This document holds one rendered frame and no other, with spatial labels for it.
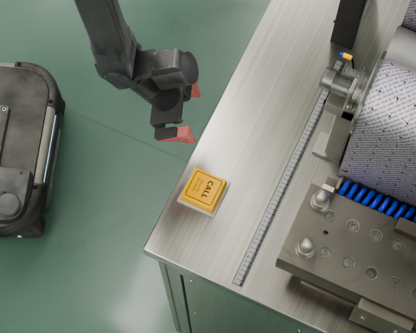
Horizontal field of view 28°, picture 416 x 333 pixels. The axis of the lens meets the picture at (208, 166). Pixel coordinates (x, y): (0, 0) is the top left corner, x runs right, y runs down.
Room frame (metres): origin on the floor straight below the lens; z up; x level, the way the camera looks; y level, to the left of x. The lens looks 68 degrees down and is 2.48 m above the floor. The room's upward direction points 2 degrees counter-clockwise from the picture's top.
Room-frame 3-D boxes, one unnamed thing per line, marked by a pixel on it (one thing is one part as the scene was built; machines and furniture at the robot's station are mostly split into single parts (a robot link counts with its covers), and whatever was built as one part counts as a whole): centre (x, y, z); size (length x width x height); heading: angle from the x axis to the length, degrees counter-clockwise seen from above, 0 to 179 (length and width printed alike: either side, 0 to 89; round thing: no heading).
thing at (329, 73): (0.68, -0.22, 1.18); 0.04 x 0.02 x 0.04; 153
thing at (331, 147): (0.66, -0.25, 1.05); 0.06 x 0.05 x 0.31; 63
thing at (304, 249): (0.41, -0.17, 1.05); 0.04 x 0.04 x 0.04
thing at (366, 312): (0.29, -0.31, 0.96); 0.10 x 0.03 x 0.11; 63
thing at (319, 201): (0.50, -0.20, 1.05); 0.04 x 0.04 x 0.04
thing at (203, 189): (0.57, 0.01, 0.91); 0.07 x 0.07 x 0.02; 63
